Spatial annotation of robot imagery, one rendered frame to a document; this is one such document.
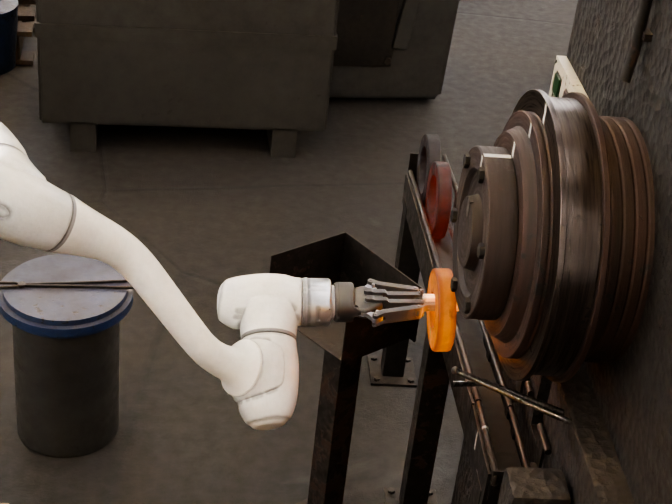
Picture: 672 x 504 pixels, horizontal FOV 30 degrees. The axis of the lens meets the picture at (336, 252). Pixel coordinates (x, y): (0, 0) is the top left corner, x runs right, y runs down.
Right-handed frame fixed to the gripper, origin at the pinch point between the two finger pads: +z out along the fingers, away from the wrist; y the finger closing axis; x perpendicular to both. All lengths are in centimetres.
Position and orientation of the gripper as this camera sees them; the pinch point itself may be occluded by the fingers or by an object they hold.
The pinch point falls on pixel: (441, 302)
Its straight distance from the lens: 234.9
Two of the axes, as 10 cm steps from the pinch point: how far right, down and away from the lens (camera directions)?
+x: 0.4, -8.5, -5.2
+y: 0.6, 5.2, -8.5
